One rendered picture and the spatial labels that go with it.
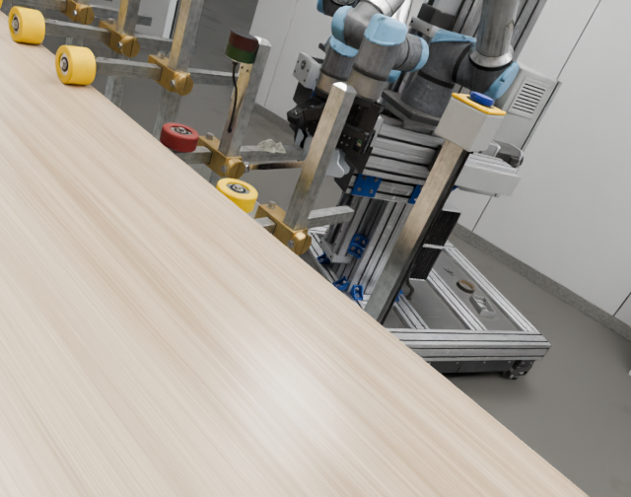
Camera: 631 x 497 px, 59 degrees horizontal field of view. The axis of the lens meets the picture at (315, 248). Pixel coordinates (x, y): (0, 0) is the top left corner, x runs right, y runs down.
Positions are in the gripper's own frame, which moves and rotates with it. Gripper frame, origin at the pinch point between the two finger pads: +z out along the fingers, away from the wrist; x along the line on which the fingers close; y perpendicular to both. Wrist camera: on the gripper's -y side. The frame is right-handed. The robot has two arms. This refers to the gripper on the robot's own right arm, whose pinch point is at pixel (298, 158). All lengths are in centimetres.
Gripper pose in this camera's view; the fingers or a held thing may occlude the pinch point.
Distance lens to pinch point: 158.2
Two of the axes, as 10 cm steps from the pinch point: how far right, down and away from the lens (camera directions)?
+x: -6.8, -5.5, 4.8
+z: -3.4, 8.2, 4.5
